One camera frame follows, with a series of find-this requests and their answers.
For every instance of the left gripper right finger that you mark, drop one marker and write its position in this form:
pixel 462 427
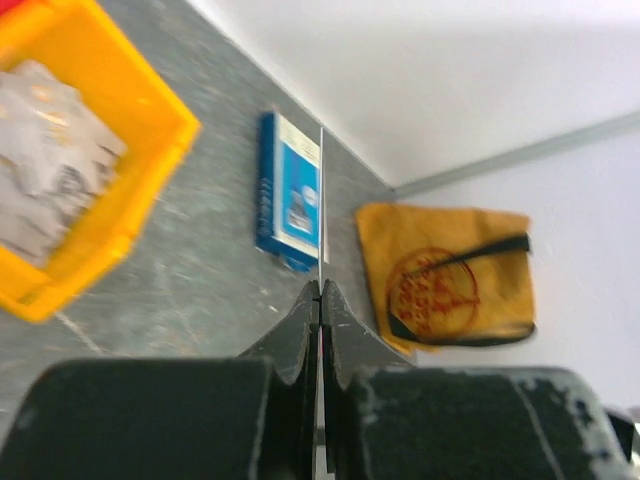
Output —
pixel 388 419

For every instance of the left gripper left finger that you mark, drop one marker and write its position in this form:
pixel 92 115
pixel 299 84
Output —
pixel 252 416

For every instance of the black VIP card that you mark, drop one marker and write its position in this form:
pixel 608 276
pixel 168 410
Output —
pixel 321 468

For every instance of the yellow canvas tote bag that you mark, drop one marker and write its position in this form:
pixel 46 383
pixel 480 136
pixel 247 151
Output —
pixel 447 277

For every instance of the blue white box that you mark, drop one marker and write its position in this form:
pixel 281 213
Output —
pixel 288 193

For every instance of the yellow plastic bin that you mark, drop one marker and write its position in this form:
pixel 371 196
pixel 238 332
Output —
pixel 84 48

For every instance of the plastic bags in yellow bin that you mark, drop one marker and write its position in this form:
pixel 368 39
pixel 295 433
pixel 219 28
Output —
pixel 57 158

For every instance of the red plastic bin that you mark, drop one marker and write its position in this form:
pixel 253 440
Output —
pixel 7 5

